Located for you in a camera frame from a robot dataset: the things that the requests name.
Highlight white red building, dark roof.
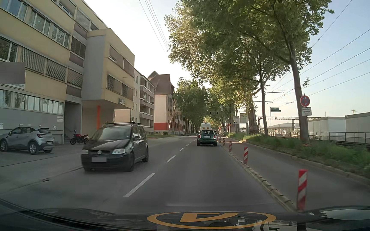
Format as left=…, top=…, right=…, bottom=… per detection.
left=148, top=71, right=185, bottom=135

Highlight dark green small car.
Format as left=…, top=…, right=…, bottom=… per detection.
left=197, top=130, right=218, bottom=147

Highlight traffic light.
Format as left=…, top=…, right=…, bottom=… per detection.
left=209, top=106, right=229, bottom=133

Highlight white building with balconies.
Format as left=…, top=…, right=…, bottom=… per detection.
left=114, top=69, right=155, bottom=133

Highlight grey asphalt road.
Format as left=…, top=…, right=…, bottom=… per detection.
left=0, top=135, right=288, bottom=214

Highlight black minivan with roof rails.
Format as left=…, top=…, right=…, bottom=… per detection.
left=81, top=122, right=149, bottom=172

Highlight row of trees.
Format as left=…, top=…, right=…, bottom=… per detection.
left=165, top=0, right=335, bottom=144

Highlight road markings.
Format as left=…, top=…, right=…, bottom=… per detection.
left=123, top=138, right=197, bottom=198

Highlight railway gantry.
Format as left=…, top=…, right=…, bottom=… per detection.
left=257, top=116, right=322, bottom=130

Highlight raised kerb lane divider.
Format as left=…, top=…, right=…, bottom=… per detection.
left=219, top=141, right=298, bottom=212

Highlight car's own bonnet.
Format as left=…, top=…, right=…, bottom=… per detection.
left=0, top=196, right=370, bottom=231

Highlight red motorcycle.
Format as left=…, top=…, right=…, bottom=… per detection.
left=70, top=130, right=89, bottom=145

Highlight round no parking road sign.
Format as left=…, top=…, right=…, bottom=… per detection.
left=300, top=94, right=312, bottom=117

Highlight grey cycle path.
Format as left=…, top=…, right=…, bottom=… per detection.
left=222, top=137, right=370, bottom=210

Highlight row of red white bollards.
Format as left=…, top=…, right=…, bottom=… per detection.
left=218, top=136, right=308, bottom=212

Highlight large yellow office building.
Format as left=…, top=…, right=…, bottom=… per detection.
left=0, top=0, right=136, bottom=150

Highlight silver grey parked car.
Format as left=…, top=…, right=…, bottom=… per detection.
left=0, top=126, right=55, bottom=155

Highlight grass verge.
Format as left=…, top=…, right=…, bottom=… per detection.
left=228, top=132, right=370, bottom=185

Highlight metal railing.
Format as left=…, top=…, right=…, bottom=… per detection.
left=267, top=130, right=370, bottom=146

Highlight grey pavement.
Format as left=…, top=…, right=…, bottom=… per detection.
left=0, top=135, right=173, bottom=196

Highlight road sign on post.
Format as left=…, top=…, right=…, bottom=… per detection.
left=239, top=113, right=248, bottom=135

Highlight direction sign on post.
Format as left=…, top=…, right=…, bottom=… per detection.
left=269, top=107, right=282, bottom=136

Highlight overhead wires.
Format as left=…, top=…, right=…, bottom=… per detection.
left=138, top=0, right=370, bottom=108

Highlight grey concrete wall building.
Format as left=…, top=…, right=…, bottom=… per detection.
left=307, top=109, right=370, bottom=145

